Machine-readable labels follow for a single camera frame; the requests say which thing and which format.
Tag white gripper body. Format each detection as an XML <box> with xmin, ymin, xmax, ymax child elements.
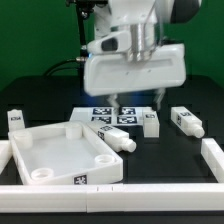
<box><xmin>84</xmin><ymin>44</ymin><xmax>186</xmax><ymax>96</ymax></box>

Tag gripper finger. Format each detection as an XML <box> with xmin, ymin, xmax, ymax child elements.
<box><xmin>152</xmin><ymin>88</ymin><xmax>166</xmax><ymax>110</ymax></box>
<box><xmin>107</xmin><ymin>94</ymin><xmax>120</xmax><ymax>110</ymax></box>

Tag white desk top tray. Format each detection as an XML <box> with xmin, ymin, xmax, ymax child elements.
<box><xmin>8</xmin><ymin>122</ymin><xmax>123</xmax><ymax>185</ymax></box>

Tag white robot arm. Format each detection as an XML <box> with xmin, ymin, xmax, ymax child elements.
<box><xmin>84</xmin><ymin>0</ymin><xmax>202</xmax><ymax>110</ymax></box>

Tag white marker sheet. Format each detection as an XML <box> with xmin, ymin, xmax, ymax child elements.
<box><xmin>70</xmin><ymin>107</ymin><xmax>155</xmax><ymax>126</ymax></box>

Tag white right fence bar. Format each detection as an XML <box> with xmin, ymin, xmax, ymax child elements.
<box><xmin>201</xmin><ymin>138</ymin><xmax>224</xmax><ymax>184</ymax></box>

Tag white front fence bar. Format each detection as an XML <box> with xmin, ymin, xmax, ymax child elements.
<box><xmin>0</xmin><ymin>183</ymin><xmax>224</xmax><ymax>213</ymax></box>

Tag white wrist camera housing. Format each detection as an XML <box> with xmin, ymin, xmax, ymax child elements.
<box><xmin>87</xmin><ymin>30</ymin><xmax>132</xmax><ymax>55</ymax></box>

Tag black camera pole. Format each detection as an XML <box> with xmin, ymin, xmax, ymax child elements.
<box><xmin>65</xmin><ymin>0</ymin><xmax>101</xmax><ymax>78</ymax></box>

